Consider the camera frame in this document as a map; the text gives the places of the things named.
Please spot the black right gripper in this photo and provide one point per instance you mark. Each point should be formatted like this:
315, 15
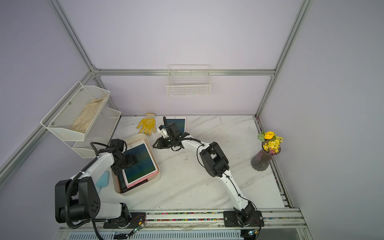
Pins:
161, 144

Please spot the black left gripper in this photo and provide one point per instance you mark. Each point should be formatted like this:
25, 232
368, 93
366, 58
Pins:
132, 159

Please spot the beige storage tray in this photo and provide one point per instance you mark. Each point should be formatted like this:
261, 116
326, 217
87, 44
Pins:
118, 181

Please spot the pink white writing tablet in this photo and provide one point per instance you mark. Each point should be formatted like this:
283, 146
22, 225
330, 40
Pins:
180, 122

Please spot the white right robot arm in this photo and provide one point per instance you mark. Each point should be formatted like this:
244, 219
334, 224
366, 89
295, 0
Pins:
212, 158

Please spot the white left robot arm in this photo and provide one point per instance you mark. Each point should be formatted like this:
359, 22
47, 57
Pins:
77, 201

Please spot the dark red bottom tablet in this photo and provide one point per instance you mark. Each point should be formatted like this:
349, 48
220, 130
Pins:
129, 187

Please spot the yellow work glove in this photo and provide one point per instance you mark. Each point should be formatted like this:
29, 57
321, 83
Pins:
147, 125

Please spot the light blue object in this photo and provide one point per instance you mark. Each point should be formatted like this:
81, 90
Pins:
102, 181

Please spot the beige glove in shelf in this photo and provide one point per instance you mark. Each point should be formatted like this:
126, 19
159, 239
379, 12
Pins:
84, 120

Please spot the white mesh two-tier shelf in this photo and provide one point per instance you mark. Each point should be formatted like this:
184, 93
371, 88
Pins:
60, 118

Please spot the purple glass vase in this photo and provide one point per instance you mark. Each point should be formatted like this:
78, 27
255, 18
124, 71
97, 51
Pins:
263, 158

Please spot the yellow flower bouquet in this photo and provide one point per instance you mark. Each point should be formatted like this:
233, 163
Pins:
271, 143

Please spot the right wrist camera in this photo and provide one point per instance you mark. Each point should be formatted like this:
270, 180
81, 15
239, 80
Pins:
163, 131

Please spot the white wire wall basket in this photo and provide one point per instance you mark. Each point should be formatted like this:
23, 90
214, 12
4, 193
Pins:
188, 80

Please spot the aluminium frame profiles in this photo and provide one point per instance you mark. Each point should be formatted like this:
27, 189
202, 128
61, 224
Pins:
37, 64

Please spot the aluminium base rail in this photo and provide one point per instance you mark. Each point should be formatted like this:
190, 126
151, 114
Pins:
208, 219

